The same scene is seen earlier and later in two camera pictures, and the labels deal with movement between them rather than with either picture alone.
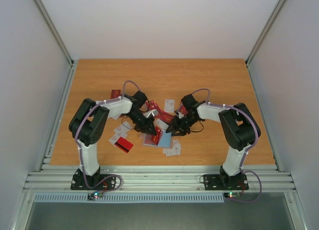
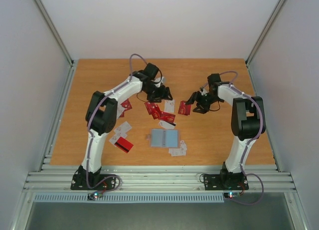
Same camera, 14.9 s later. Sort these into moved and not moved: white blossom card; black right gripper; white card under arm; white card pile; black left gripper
Moved: black right gripper; black left gripper; white card pile
Not moved: white blossom card; white card under arm
